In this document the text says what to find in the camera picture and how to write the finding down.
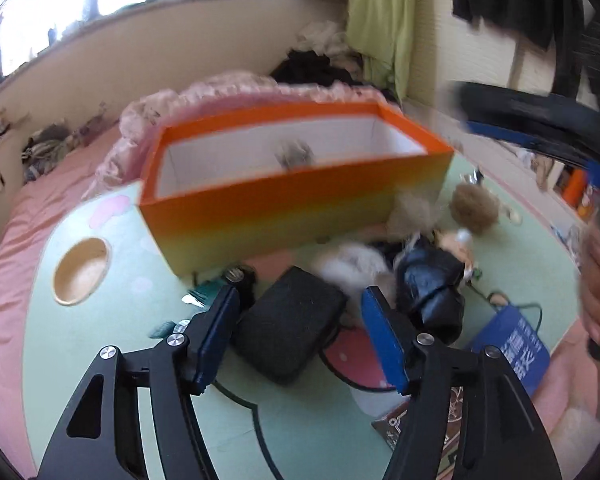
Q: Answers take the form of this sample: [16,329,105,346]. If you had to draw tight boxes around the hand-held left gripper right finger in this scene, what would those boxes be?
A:
[361,285,563,480]

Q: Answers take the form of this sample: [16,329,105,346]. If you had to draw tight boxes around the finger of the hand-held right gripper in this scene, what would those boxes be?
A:
[455,80,600,183]

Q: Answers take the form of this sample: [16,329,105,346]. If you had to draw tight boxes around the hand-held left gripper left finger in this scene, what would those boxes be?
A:
[39,284,242,480]

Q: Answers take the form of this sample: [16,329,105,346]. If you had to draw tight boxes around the black pouch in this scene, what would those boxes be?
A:
[231,266,349,386]

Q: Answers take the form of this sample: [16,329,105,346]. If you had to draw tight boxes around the white fluffy plush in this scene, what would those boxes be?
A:
[311,242,397,297]

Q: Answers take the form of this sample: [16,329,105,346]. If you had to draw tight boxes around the orange cardboard box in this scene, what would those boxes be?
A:
[139,100,455,277]

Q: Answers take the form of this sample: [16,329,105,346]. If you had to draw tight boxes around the small grey object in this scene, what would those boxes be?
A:
[274,139,316,170]

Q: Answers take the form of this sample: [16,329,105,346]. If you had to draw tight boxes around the green desktop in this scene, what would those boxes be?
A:
[22,152,581,480]

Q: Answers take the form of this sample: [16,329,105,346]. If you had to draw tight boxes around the person's right hand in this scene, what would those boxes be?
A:
[577,227,600,346]

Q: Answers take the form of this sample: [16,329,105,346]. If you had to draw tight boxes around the green foil packet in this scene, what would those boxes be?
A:
[181,282,223,309]

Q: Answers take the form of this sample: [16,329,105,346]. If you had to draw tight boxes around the orange bottle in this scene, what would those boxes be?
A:
[561,167,588,207]

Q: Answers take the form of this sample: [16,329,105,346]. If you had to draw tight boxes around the black shiny cloth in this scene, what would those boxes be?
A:
[394,245,467,343]

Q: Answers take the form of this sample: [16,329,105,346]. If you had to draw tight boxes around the brown patterned booklet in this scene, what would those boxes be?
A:
[371,385,463,473]

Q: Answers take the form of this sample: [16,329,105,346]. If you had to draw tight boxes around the brown fluffy pom-pom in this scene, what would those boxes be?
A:
[450,183,502,235]

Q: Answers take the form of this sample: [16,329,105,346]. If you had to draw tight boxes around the black hanging garment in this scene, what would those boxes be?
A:
[452,0,588,96]

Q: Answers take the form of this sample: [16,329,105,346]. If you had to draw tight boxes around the blue printed booklet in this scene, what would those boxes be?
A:
[467,305,552,397]

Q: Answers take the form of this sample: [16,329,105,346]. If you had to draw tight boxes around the round wooden cup holder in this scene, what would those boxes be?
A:
[53,237,112,307]

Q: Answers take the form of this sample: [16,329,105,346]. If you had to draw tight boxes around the green curtain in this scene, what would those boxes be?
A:
[346,0,417,103]

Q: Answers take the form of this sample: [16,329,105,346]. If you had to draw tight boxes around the white clothes pile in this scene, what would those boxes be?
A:
[297,20,351,56]

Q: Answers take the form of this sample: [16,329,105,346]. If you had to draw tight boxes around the black clothes pile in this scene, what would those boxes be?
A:
[270,49,366,88]

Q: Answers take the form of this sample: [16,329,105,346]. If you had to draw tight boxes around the pink bed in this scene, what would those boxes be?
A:
[0,120,600,480]

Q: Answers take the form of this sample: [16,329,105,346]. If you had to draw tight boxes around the grey striped bag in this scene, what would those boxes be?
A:
[22,122,81,183]

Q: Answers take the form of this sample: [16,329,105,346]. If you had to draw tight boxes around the dark thin cable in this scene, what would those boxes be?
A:
[467,280,545,333]

